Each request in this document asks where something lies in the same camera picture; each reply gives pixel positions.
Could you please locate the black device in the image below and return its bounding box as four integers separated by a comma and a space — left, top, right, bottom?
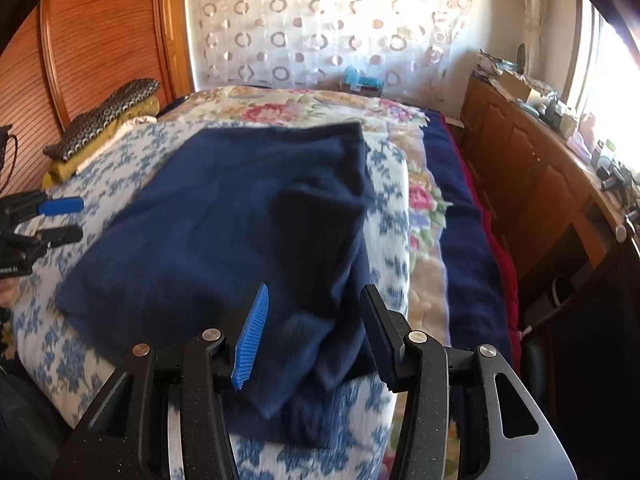
594, 155, 637, 192

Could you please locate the floral window curtain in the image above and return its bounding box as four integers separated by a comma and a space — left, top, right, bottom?
515, 0, 552, 82

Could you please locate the folded dark circle-patterned cloth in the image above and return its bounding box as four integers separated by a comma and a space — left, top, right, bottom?
42, 78, 161, 161

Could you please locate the navy t-shirt with orange print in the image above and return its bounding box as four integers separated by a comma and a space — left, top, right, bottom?
55, 121, 402, 449

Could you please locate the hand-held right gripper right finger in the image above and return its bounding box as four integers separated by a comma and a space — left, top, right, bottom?
360, 284, 579, 480

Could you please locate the cardboard box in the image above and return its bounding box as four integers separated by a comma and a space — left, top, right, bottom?
499, 69, 534, 102

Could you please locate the blue floral white bedsheet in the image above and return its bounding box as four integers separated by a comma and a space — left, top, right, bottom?
11, 120, 417, 480

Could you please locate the teal box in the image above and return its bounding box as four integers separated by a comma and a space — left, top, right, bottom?
342, 66, 384, 94

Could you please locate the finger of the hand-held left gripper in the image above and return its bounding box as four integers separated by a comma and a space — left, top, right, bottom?
12, 225, 84, 252
0, 191, 85, 220

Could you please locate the folded mustard yellow cloth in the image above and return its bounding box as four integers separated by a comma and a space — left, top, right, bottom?
41, 97, 162, 189

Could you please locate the navy blanket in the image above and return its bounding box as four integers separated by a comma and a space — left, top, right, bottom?
419, 119, 517, 357

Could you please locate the sheer circle-patterned curtain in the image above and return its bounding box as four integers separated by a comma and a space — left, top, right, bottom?
184, 0, 477, 102

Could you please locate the wooden framed window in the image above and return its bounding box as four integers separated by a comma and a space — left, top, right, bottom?
574, 0, 640, 127

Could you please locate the wooden cabinet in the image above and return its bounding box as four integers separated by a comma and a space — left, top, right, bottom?
459, 75, 632, 282

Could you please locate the wooden slatted headboard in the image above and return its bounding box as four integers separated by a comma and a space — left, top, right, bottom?
0, 0, 197, 197

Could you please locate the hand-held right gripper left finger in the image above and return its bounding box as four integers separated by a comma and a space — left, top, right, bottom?
57, 281, 271, 480

